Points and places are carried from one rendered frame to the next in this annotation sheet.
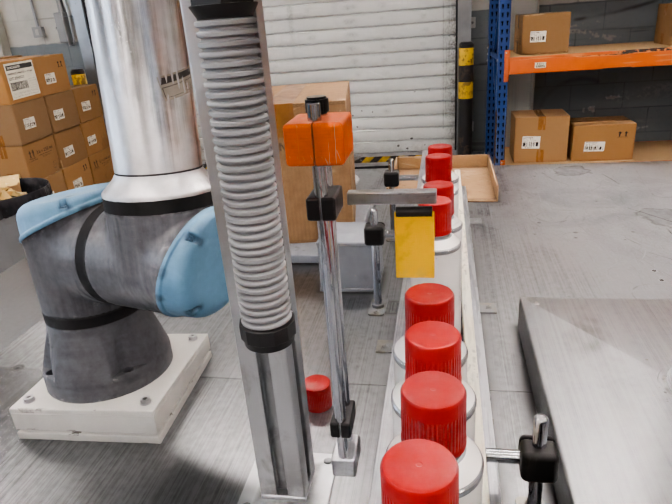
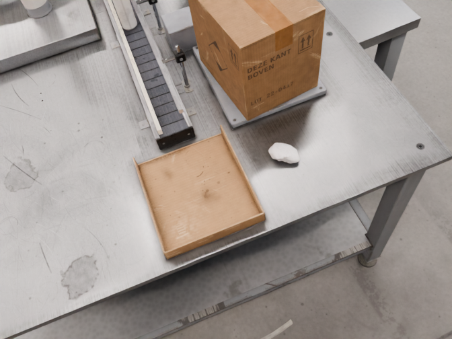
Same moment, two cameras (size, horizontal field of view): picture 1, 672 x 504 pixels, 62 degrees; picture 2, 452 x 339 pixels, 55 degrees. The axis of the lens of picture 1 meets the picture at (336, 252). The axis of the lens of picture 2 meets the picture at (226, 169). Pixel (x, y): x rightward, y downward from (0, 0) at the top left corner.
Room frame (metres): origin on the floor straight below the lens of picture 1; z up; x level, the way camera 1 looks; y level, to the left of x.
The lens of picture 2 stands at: (1.99, -0.44, 1.81)
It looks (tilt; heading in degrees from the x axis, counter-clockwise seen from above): 57 degrees down; 157
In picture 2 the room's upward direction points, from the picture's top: 11 degrees counter-clockwise
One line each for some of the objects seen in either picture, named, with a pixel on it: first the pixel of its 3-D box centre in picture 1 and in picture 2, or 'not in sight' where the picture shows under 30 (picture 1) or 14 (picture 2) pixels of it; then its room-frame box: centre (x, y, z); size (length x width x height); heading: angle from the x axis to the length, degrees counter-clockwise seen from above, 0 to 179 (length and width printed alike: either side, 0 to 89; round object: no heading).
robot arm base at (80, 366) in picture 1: (103, 333); not in sight; (0.61, 0.29, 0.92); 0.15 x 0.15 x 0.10
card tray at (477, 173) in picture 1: (441, 177); (196, 187); (1.42, -0.29, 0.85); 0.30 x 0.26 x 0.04; 168
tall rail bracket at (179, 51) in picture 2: (403, 198); (175, 69); (1.08, -0.14, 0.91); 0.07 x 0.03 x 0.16; 78
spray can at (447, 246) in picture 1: (435, 292); not in sight; (0.53, -0.10, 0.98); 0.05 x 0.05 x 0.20
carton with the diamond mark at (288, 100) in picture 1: (295, 158); (254, 38); (1.18, 0.07, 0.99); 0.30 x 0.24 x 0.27; 176
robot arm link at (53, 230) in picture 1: (85, 244); not in sight; (0.61, 0.29, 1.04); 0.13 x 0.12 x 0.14; 62
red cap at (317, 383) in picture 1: (317, 392); not in sight; (0.56, 0.04, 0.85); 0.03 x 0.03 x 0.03
